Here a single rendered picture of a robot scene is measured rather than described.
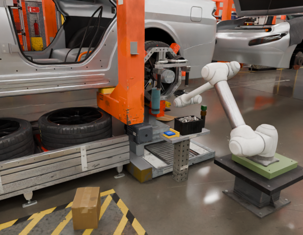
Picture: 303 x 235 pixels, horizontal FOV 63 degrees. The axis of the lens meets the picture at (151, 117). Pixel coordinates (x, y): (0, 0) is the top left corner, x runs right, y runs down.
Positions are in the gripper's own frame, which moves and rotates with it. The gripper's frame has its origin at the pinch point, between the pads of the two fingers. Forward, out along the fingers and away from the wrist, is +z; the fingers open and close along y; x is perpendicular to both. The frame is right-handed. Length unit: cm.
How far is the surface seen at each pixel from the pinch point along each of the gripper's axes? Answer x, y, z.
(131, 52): 87, -21, -42
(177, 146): 10, -53, -63
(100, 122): 58, -77, -18
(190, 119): 19, -29, -66
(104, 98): 58, -55, 5
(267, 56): -138, 181, 36
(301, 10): -149, 300, 44
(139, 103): 52, -45, -42
